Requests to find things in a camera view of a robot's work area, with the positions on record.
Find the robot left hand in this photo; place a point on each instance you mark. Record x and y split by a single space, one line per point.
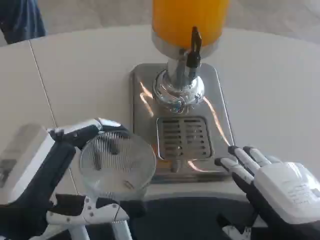
37 180

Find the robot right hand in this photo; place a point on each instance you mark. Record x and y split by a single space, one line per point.
282 185

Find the clear ribbed glass cup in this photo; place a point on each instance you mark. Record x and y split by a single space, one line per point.
125 165

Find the slotted drip grid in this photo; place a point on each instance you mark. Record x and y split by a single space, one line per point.
185 140

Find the steel drip tray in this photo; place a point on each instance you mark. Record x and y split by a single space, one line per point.
142 100

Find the black tap lever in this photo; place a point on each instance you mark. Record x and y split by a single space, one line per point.
194 50

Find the person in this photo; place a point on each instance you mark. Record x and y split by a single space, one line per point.
20 17

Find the orange juice dispenser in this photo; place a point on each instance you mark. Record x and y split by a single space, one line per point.
175 20

